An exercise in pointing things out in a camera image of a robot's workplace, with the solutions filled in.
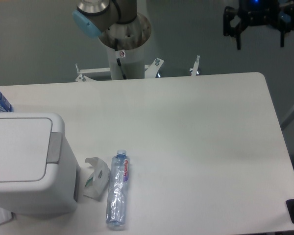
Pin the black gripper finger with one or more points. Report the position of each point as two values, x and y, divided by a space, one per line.
281 17
229 15

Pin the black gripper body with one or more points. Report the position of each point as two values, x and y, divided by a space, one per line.
258 12

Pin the grey trash can push button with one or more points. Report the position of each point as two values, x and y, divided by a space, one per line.
54 148

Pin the white plastic trash can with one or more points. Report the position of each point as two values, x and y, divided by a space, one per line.
28 185

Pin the clear empty plastic bottle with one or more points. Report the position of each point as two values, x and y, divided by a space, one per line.
118 191

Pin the crumpled white tissue packet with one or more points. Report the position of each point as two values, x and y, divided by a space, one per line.
98 180

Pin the white pedestal base frame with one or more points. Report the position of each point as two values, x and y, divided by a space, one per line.
121 71

